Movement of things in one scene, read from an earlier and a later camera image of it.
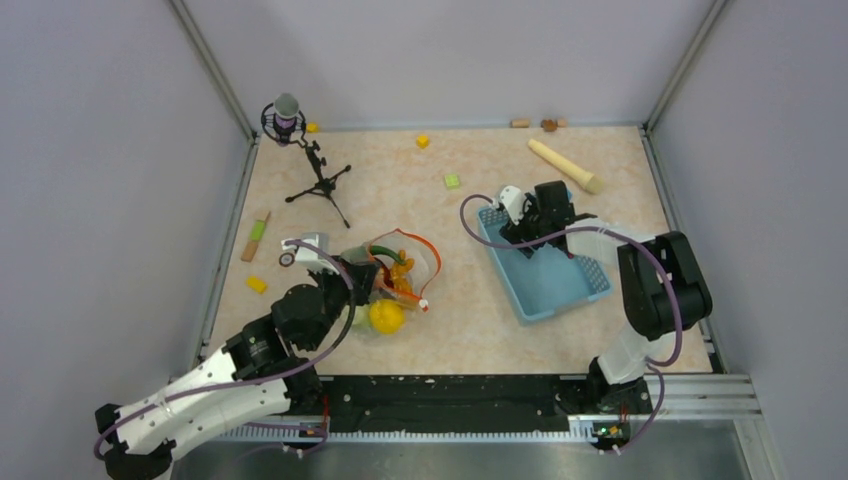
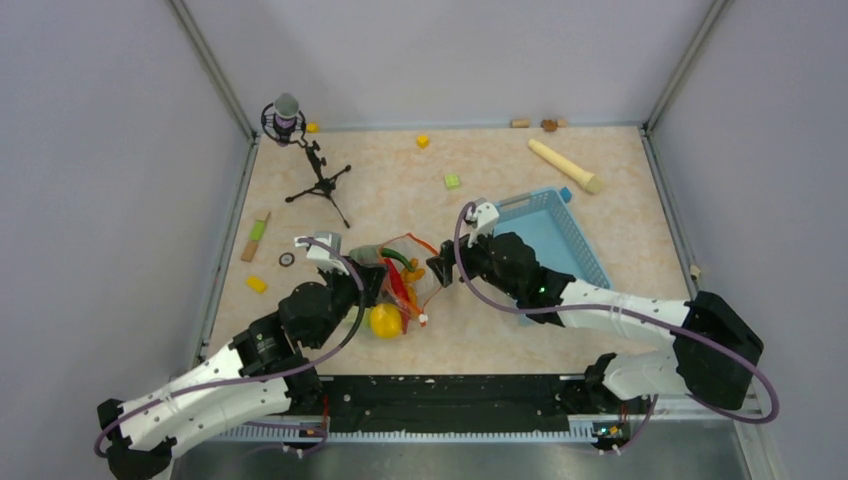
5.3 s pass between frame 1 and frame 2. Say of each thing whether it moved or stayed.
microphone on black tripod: stayed
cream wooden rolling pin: stayed
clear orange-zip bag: moved
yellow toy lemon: stayed
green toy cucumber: moved
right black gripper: moved
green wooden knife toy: stayed
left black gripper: stayed
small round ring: stayed
